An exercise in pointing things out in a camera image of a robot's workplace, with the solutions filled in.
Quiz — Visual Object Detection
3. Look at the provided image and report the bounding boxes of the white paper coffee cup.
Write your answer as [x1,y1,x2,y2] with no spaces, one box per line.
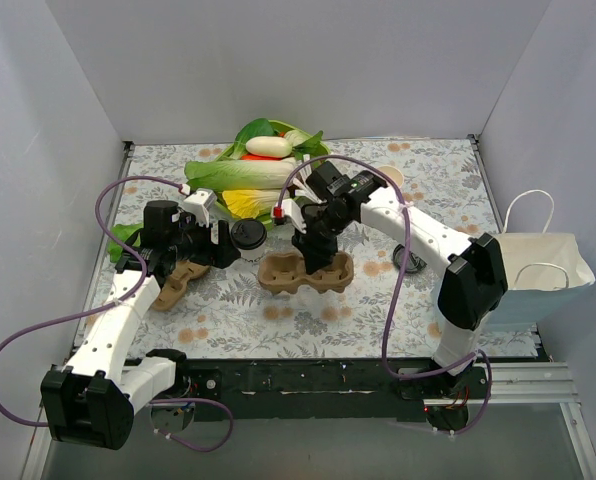
[239,245,265,262]

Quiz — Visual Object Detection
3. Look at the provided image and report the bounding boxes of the black coffee lid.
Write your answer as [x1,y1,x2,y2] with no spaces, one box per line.
[392,245,427,275]
[230,218,267,250]

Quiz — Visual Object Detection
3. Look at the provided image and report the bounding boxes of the brown pulp cup carrier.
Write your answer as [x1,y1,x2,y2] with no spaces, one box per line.
[151,261,210,312]
[257,252,354,295]

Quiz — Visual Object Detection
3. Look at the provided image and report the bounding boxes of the white paper bag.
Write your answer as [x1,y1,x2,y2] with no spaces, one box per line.
[484,203,595,332]

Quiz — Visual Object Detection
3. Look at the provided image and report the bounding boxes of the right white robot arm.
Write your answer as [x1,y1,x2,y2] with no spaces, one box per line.
[272,155,508,398]

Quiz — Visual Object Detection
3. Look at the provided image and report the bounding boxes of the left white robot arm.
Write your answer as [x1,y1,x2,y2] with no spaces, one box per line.
[40,189,240,450]

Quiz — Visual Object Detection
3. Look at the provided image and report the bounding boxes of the floral table mat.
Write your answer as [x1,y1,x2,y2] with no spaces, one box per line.
[77,138,542,360]

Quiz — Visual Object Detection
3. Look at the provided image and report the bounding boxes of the yellow napa cabbage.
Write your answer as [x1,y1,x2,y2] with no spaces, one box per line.
[222,189,281,219]

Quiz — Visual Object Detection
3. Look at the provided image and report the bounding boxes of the white wrapped straws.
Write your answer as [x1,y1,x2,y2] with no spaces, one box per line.
[291,164,321,203]

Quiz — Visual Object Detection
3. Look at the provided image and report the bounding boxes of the small bok choy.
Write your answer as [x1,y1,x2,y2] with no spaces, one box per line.
[284,129,323,162]

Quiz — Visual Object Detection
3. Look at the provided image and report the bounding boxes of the long green napa cabbage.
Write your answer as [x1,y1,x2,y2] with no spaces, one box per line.
[184,158,297,192]

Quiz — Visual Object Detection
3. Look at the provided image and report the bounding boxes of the stacked white paper cup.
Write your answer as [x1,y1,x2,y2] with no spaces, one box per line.
[378,165,404,188]

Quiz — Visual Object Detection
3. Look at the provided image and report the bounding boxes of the white radish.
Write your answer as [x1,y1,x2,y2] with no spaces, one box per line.
[245,136,292,158]

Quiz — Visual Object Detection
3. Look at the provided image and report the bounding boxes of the orange carrot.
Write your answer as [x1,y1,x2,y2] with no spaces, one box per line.
[240,153,284,161]

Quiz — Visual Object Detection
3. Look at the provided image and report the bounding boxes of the green bok choy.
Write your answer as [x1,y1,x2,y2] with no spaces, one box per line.
[228,118,275,160]

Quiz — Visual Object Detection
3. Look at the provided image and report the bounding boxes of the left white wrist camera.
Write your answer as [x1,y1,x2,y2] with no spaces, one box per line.
[181,188,217,227]

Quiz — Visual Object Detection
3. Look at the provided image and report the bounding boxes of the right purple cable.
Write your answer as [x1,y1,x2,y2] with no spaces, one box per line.
[276,155,493,434]

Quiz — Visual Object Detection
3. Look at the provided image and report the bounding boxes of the purple cable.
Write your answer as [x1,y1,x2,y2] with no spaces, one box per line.
[276,155,493,434]
[0,177,235,453]

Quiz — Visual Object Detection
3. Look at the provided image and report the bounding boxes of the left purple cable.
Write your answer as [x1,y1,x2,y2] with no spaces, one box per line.
[0,177,235,453]

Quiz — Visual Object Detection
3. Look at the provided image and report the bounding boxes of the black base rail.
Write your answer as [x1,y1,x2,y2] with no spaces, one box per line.
[159,358,488,422]

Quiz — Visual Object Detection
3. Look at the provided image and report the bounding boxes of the aluminium frame rail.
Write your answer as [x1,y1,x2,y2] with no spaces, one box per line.
[23,361,596,479]

